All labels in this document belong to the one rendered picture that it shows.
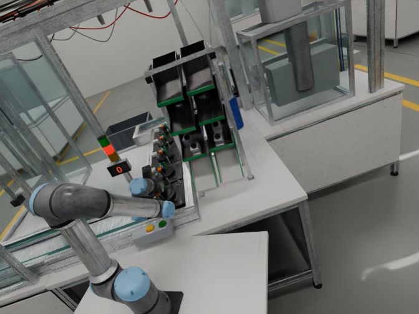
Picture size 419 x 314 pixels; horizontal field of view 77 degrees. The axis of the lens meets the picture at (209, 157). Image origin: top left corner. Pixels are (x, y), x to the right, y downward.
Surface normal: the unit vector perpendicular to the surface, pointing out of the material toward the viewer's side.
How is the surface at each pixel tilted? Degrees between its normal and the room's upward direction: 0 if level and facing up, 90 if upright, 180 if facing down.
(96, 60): 90
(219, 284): 0
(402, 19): 90
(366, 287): 0
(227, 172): 45
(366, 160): 90
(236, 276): 0
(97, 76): 90
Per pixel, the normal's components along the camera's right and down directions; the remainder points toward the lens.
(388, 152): 0.14, 0.48
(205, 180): -0.25, -0.19
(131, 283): -0.20, -0.81
